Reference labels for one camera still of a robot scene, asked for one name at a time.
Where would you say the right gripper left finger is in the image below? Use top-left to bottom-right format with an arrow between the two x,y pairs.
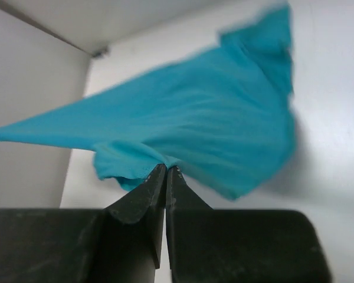
0,164 -> 166,282

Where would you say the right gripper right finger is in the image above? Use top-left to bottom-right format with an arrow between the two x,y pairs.
166,167 -> 332,283

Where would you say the teal t shirt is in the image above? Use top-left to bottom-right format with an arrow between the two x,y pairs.
0,4 -> 296,200

